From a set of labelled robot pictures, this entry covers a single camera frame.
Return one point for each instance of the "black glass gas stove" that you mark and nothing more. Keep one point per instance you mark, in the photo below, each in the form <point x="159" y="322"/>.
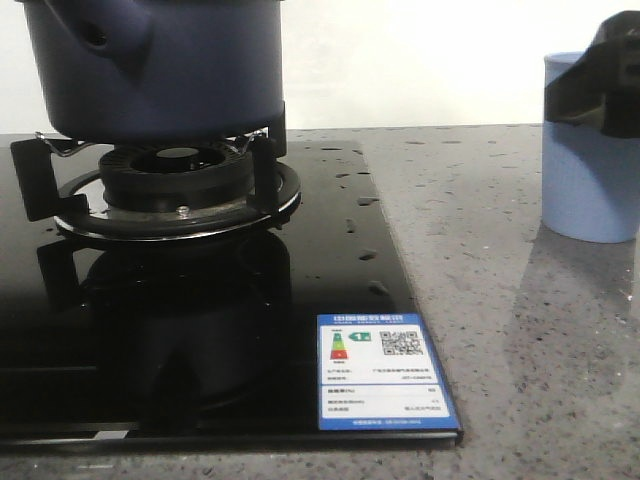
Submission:
<point x="197" y="344"/>

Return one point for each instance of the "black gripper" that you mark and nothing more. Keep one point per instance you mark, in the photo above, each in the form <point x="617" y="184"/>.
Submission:
<point x="600" y="89"/>

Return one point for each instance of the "black pot support grate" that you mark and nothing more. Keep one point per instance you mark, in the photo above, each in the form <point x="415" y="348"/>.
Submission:
<point x="79" y="209"/>

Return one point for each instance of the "dark blue cooking pot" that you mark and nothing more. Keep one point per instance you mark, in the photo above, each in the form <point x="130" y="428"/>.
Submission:
<point x="146" y="71"/>

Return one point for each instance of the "light blue ribbed cup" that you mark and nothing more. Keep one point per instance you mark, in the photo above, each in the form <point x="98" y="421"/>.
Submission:
<point x="590" y="180"/>

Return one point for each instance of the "black gas burner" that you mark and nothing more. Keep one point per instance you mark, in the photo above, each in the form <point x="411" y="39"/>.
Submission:
<point x="162" y="178"/>

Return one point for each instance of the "blue energy label sticker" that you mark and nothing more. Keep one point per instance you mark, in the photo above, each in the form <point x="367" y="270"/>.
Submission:
<point x="379" y="372"/>

